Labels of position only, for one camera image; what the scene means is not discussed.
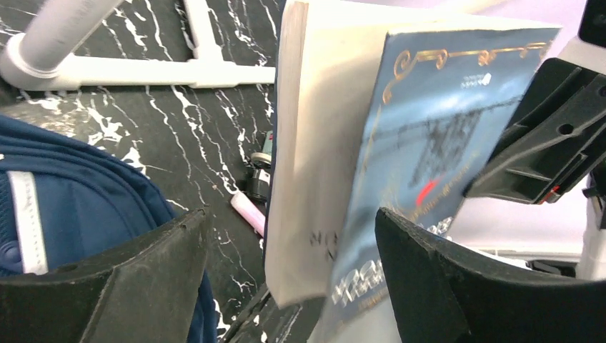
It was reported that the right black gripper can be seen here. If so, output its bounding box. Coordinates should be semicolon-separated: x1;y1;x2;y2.
465;58;605;204

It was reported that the pink highlighter pen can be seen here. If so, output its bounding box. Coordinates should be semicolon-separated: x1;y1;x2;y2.
230;192;266;237

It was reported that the black marker pen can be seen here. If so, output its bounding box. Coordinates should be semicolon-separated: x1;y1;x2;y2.
246;167;271;203

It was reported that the white PVC pipe frame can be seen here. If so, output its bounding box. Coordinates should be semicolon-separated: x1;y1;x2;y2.
1;0;275;91

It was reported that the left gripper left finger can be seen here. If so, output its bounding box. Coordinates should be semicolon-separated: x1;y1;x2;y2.
1;208;211;342

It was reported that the Nineteen Eighty-Four blue book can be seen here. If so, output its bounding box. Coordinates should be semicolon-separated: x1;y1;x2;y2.
264;1;560;342

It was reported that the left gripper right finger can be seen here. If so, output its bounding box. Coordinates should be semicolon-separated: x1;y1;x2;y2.
375;208;605;342

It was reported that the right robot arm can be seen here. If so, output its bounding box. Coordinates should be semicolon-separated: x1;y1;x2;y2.
466;58;605;280

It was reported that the navy blue student backpack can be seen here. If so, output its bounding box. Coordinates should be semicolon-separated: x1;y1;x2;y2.
1;116;217;342

